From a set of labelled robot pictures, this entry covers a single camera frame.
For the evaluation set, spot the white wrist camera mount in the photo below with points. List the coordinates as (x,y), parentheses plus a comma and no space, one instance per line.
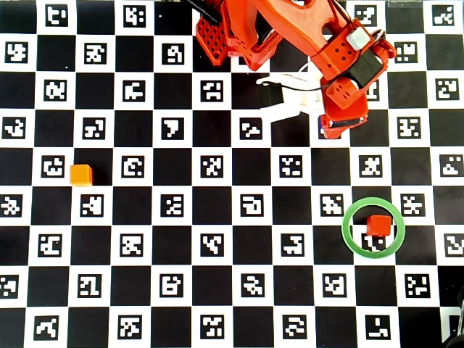
(301,101)

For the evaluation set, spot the red robot arm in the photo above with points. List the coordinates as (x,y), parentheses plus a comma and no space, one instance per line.
(290,21)

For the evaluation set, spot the orange cube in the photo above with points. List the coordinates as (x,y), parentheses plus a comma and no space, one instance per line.
(81,175)

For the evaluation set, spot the red cube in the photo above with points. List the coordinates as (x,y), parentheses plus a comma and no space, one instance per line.
(378,225)

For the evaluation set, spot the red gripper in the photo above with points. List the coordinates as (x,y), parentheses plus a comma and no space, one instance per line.
(342,125)

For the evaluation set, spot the black white marker checkerboard mat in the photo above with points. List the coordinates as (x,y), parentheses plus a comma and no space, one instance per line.
(217,217)

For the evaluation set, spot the blue cube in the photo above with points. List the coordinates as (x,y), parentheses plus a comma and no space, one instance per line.
(320,125)

